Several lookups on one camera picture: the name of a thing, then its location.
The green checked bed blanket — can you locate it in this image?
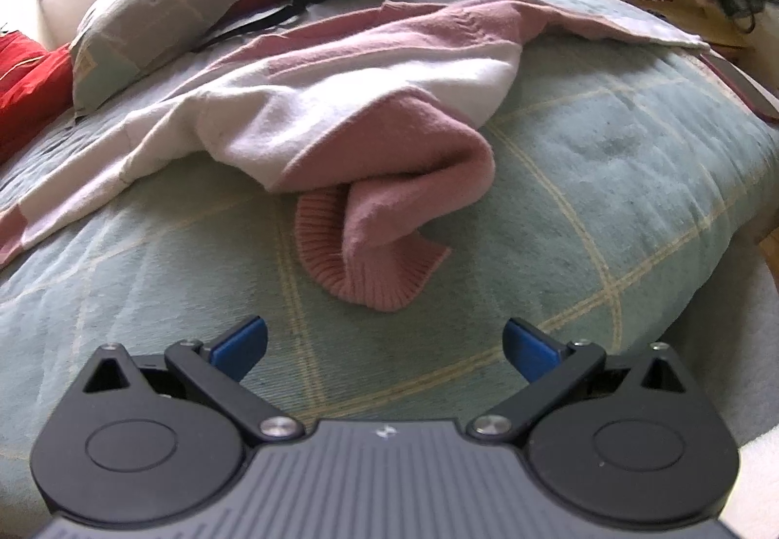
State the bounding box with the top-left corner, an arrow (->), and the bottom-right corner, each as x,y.
0,0 -> 779,516

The pink and white sweater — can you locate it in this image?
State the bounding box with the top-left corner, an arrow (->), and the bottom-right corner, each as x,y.
0,0 -> 713,314

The wooden bed side rail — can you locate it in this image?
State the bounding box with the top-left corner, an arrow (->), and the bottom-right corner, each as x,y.
700,52 -> 779,124

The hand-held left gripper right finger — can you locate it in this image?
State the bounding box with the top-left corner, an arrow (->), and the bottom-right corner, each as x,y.
467,317 -> 691,446

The grey pillow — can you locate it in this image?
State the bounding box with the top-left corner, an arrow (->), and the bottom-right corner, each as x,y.
68,0 -> 269,117

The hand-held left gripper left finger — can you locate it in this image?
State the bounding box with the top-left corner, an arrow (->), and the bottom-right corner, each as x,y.
82,315 -> 305,446

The wooden chair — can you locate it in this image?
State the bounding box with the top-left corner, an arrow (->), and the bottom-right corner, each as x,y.
626,0 -> 757,51

